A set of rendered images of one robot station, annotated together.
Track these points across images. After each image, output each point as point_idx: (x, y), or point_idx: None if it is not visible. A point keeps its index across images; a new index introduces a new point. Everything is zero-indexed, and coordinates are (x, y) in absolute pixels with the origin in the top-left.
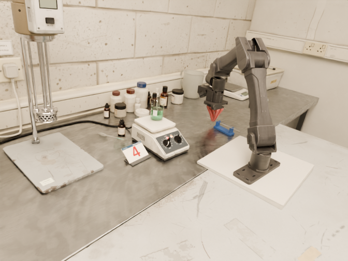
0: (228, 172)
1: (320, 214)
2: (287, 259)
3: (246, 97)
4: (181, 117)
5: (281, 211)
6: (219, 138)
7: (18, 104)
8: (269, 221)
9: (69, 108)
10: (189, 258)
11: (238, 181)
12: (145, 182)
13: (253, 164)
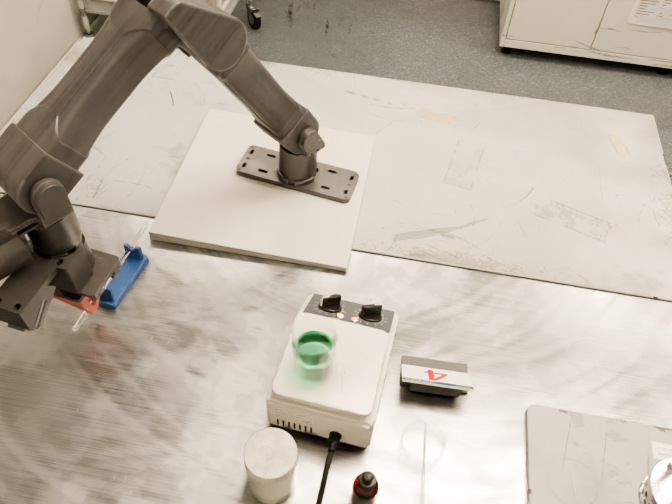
0: (345, 211)
1: (342, 109)
2: (461, 131)
3: None
4: (91, 420)
5: (376, 143)
6: (178, 275)
7: None
8: (414, 151)
9: None
10: (554, 203)
11: (360, 191)
12: (487, 316)
13: (315, 167)
